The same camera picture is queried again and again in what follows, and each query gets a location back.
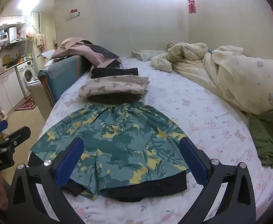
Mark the dark brown folded pants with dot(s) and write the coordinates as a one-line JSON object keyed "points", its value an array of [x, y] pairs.
{"points": [[113, 98]]}

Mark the black folded pants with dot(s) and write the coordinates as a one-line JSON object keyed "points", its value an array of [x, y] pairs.
{"points": [[113, 72]]}

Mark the green floral shorts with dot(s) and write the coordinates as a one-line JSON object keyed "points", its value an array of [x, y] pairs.
{"points": [[127, 144]]}

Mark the bear print folded pants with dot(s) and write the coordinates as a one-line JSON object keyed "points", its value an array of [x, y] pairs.
{"points": [[113, 86]]}

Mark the hanging beige towel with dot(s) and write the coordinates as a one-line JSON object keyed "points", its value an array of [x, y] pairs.
{"points": [[39, 40]]}

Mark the dark grey garment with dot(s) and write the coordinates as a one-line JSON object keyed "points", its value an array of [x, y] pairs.
{"points": [[101, 50]]}

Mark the white washing machine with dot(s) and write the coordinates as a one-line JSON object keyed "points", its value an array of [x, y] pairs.
{"points": [[26, 77]]}

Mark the cream bear print quilt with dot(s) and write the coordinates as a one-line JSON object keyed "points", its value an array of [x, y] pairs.
{"points": [[239, 79]]}

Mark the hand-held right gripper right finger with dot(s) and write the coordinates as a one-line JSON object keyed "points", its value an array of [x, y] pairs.
{"points": [[194, 163]]}

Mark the leopard print cloth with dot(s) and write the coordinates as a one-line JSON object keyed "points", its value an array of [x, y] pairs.
{"points": [[171, 46]]}

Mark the white frilled pillow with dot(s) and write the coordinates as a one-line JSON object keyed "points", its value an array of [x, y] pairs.
{"points": [[148, 54]]}

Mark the teal bed headboard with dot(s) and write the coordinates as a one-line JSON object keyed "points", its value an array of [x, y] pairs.
{"points": [[61, 79]]}

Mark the olive green cloth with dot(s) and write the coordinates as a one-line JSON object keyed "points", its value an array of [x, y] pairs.
{"points": [[269, 137]]}

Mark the white kitchen base cabinets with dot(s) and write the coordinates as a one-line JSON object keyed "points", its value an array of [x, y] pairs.
{"points": [[7, 91]]}

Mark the white wall cabinet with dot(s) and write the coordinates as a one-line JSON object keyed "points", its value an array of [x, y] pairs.
{"points": [[10, 21]]}

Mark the pink plastic bag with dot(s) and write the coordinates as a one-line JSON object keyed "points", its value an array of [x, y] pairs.
{"points": [[29, 33]]}

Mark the white wall box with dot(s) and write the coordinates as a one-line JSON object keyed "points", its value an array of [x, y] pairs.
{"points": [[72, 15]]}

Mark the white range hood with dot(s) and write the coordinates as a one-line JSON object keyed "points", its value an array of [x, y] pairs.
{"points": [[14, 35]]}

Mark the white paper sheet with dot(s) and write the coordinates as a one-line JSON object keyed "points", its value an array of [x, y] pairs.
{"points": [[46, 54]]}

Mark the red patterned rug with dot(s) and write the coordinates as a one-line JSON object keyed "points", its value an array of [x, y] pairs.
{"points": [[26, 103]]}

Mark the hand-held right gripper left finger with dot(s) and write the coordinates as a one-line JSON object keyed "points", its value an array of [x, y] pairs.
{"points": [[68, 165]]}

